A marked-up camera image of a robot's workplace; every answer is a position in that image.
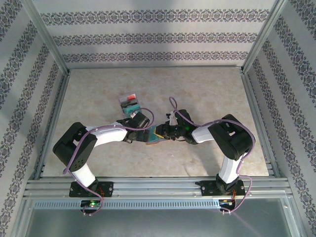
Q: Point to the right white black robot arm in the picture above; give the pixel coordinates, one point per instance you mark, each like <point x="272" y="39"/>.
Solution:
<point x="232" y="138"/>

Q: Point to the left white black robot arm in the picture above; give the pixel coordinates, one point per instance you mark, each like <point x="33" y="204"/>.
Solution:
<point x="108" y="134"/>

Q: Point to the black credit card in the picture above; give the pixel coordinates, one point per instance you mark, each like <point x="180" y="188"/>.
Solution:
<point x="129" y="102"/>

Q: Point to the clear acrylic card box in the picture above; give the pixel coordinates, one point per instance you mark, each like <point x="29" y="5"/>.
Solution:
<point x="121" y="106"/>

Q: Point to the red and white credit card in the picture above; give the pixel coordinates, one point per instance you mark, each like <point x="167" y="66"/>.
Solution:
<point x="130" y="97"/>

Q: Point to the thin aluminium edge strip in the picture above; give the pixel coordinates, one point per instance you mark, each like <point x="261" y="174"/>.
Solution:
<point x="155" y="66"/>

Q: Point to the grey metal sheet panel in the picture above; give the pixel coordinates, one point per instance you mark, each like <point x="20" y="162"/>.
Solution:
<point x="158" y="222"/>

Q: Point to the small LED controller board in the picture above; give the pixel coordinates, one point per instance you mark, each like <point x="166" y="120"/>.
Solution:
<point x="92" y="204"/>
<point x="225" y="202"/>

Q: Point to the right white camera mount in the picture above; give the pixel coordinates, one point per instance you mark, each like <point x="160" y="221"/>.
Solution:
<point x="174" y="119"/>

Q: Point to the wide aluminium mounting rail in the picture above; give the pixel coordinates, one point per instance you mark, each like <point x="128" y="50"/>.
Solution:
<point x="158" y="184"/>

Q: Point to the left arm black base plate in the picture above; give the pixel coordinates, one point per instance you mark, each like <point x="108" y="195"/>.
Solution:
<point x="106" y="188"/>

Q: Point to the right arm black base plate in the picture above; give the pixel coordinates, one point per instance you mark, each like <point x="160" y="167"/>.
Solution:
<point x="206" y="188"/>

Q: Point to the aluminium side rail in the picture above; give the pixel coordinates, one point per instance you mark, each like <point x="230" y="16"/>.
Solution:
<point x="51" y="123"/>
<point x="261" y="118"/>

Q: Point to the aluminium frame post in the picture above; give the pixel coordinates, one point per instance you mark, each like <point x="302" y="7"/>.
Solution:
<point x="48" y="37"/>
<point x="263" y="37"/>

